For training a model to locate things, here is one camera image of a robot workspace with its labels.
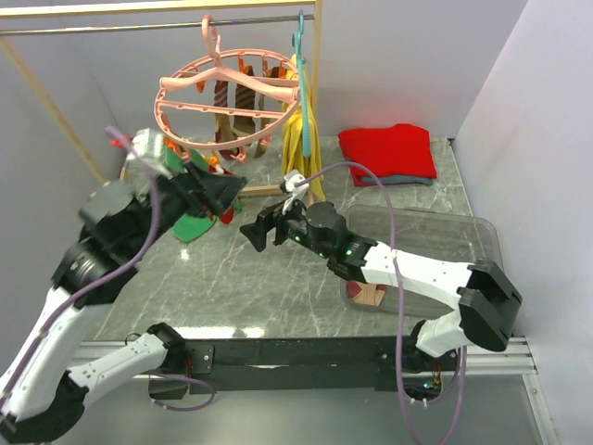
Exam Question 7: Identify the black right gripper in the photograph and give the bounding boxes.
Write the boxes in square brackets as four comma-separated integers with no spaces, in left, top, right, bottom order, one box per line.
[239,192,332,260]

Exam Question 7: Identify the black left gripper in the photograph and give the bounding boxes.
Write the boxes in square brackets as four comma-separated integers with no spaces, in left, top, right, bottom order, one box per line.
[125,157,247,258]

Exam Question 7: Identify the green fleece sock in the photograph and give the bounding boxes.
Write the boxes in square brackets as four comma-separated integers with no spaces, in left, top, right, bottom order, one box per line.
[165,146,242,243]

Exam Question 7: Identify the olive brown sock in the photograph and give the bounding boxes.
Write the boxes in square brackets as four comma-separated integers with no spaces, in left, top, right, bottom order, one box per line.
[249,65,289,161]

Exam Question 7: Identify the beige purple striped sock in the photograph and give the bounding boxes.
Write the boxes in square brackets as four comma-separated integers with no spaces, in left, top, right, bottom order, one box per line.
[346,281,386,308]

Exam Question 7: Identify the red fleece sock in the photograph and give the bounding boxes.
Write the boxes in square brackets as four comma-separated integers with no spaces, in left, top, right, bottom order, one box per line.
[218,205,235,225]

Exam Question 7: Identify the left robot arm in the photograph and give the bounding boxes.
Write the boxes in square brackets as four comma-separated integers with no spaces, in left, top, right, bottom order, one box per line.
[1,164,247,444]

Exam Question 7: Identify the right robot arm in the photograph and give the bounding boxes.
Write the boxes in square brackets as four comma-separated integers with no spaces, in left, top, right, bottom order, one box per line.
[240,200,523,370]

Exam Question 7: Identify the yellow cloth on hanger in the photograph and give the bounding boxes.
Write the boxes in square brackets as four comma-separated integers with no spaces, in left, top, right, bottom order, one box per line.
[282,77,322,178]

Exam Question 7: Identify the pink round sock hanger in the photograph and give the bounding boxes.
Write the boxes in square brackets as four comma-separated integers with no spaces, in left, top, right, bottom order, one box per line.
[154,15,300,161]

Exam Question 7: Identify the teal clothes hanger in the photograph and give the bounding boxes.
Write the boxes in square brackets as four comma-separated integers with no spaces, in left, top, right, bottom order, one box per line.
[292,10,311,158]

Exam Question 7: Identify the folded grey-blue cloth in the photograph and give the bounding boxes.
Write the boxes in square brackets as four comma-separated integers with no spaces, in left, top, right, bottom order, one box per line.
[353,175,434,186]

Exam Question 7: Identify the folded red cloth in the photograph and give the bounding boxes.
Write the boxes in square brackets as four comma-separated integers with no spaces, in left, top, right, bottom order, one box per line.
[338,123,437,181]

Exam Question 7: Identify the clear plastic storage bin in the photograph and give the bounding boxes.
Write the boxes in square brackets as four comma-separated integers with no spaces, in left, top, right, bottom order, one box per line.
[340,204,503,314]

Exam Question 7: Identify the metal hanging rod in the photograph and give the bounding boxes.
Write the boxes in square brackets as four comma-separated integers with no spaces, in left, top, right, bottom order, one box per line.
[1,15,299,37]

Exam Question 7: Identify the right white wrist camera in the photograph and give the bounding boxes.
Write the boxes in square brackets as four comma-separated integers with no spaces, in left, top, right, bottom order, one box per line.
[281,170,309,214]

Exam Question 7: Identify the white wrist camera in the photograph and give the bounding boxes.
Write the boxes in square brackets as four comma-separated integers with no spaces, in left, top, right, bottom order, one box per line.
[126,128,171,178]
[281,170,309,214]

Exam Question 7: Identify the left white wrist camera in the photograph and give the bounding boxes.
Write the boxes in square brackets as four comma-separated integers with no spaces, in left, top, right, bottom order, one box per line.
[126,128,171,178]

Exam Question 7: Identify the black table front rail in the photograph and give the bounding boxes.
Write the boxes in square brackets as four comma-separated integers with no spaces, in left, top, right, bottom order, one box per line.
[129,336,464,395]

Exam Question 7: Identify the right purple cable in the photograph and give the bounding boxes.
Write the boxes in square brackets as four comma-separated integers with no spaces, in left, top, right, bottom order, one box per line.
[294,161,467,445]

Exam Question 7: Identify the wooden clothes rack frame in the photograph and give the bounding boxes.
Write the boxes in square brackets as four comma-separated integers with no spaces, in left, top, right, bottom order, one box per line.
[1,1,322,183]

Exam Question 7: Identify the aluminium rail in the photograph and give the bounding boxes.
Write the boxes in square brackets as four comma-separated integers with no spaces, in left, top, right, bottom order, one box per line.
[466,337,537,375]

